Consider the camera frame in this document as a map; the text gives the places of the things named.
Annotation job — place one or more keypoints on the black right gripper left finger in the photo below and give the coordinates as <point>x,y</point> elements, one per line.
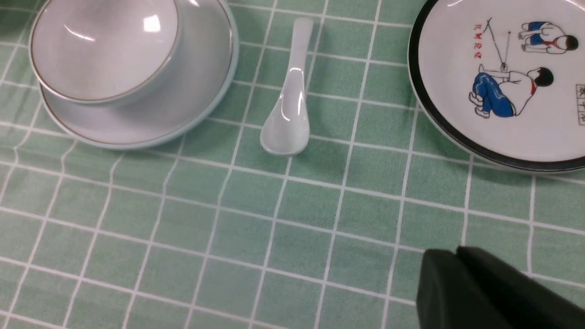
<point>448,297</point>

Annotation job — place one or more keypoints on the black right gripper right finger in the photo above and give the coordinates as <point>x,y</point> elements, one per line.
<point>523,302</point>

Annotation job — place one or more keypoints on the plain white spoon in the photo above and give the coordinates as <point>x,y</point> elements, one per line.
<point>286,131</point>

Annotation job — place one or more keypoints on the pale blue bowl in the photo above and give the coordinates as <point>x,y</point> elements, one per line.
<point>95,52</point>

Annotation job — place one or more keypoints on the white plate with cartoon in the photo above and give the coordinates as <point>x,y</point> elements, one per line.
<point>504,79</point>

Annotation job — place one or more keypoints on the green checkered tablecloth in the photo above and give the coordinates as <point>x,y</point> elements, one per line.
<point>210,231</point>

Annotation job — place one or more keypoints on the pale blue plate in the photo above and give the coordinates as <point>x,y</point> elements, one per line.
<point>195,83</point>

